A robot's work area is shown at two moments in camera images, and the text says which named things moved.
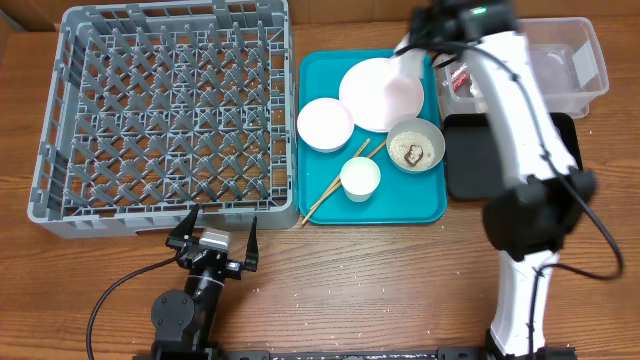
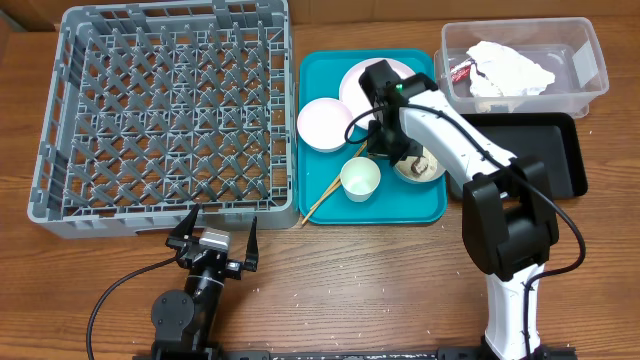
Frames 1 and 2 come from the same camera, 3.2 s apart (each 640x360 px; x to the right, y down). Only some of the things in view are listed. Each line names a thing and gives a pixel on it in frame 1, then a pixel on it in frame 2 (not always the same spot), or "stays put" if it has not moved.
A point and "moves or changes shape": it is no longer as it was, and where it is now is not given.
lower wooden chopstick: (337, 188) stays put
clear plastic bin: (568, 61) stays put
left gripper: (180, 233) stays put
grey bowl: (415, 144) moves or changes shape
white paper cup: (359, 179) stays put
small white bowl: (325, 124) stays put
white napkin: (409, 59) moves or changes shape
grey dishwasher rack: (153, 108) stays put
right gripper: (417, 26) → (392, 148)
